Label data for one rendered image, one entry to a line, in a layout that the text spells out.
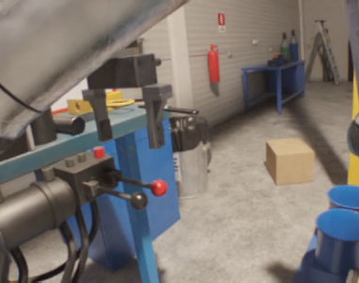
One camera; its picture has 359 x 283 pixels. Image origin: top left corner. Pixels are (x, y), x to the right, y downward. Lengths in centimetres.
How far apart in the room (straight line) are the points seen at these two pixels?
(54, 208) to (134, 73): 34
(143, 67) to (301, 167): 245
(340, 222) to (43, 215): 150
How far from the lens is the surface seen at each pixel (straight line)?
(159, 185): 60
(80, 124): 82
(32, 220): 65
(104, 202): 175
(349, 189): 205
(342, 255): 160
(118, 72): 49
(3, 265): 46
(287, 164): 276
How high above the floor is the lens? 124
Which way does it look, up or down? 17 degrees down
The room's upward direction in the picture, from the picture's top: 6 degrees counter-clockwise
